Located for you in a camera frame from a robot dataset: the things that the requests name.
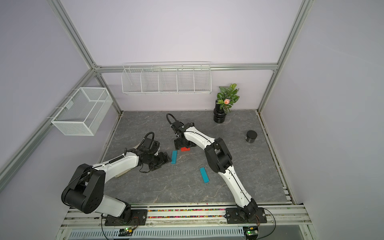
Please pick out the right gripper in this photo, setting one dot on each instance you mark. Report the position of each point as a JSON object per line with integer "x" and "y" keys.
{"x": 177, "y": 143}

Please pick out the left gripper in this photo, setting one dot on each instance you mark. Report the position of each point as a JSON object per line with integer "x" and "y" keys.
{"x": 162, "y": 160}

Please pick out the red rectangular block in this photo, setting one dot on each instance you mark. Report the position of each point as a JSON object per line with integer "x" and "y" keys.
{"x": 185, "y": 149}

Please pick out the teal long block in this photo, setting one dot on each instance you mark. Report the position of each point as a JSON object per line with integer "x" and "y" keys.
{"x": 174, "y": 157}
{"x": 204, "y": 175}

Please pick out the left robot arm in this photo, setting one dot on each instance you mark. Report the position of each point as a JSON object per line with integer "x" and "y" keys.
{"x": 86, "y": 189}

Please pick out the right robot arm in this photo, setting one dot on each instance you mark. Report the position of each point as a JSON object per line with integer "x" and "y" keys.
{"x": 219, "y": 160}

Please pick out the potted plant black vase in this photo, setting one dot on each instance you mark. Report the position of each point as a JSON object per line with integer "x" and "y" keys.
{"x": 226, "y": 98}

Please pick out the black cylinder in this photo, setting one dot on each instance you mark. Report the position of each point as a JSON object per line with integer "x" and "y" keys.
{"x": 251, "y": 136}

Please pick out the white mesh basket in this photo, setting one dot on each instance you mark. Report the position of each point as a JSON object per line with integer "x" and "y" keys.
{"x": 83, "y": 113}

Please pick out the white wire wall shelf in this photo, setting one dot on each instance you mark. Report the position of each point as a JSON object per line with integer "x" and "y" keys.
{"x": 166, "y": 78}

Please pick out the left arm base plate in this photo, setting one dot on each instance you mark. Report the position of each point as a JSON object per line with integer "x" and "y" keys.
{"x": 135, "y": 217}

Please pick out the white vent rail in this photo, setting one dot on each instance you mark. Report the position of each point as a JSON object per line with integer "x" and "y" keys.
{"x": 157, "y": 233}

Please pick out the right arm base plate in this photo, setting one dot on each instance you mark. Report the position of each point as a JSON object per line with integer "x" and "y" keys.
{"x": 237, "y": 216}

